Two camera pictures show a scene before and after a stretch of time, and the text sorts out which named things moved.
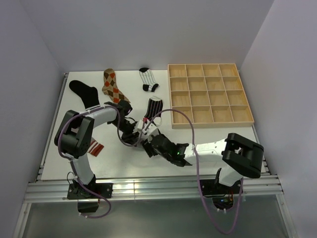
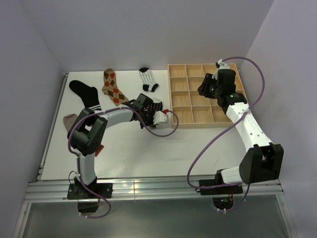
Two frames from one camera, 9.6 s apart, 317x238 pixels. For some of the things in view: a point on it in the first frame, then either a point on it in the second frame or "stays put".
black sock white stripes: [89, 94] stays put
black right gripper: [148, 148] → [202, 89]
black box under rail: [87, 207] stays put
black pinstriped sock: [154, 106] stays put
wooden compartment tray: [212, 94] stays put
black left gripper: [131, 138] → [150, 124]
